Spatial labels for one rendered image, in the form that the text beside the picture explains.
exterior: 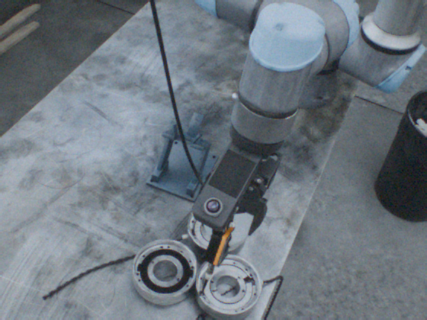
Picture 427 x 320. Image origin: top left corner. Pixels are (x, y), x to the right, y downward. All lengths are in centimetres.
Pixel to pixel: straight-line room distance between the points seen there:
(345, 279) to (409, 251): 30
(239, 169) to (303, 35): 19
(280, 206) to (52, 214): 42
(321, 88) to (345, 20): 54
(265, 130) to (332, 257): 138
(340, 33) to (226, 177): 22
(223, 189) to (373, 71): 55
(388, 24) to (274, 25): 51
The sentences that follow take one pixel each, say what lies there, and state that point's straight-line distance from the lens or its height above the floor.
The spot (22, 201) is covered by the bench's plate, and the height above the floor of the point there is 80.
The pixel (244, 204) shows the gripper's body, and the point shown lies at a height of 103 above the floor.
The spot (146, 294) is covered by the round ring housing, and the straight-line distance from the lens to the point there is 83.
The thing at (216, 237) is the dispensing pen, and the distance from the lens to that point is 76.
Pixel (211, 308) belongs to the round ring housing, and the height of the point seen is 84.
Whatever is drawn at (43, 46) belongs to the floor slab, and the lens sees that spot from 267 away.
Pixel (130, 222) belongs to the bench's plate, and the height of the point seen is 80.
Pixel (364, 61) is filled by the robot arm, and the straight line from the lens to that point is 109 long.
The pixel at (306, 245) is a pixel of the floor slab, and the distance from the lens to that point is 195.
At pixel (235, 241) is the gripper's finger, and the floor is 95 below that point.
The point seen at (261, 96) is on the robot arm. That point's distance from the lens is 59.
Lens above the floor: 158
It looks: 48 degrees down
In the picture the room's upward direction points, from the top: 10 degrees clockwise
